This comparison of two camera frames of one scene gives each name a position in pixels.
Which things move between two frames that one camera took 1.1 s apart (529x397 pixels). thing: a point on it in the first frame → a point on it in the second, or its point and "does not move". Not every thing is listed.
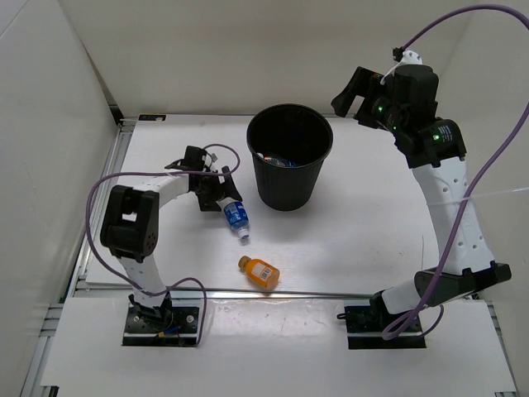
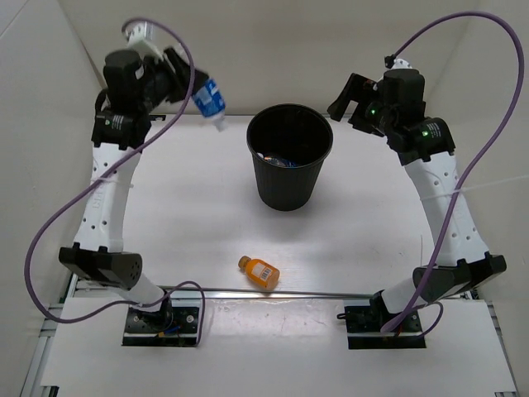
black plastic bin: x=288 y=143 does not move
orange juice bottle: x=259 y=272 does not move
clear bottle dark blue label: x=235 y=212 → x=211 y=104
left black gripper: x=224 y=189 → x=181 y=80
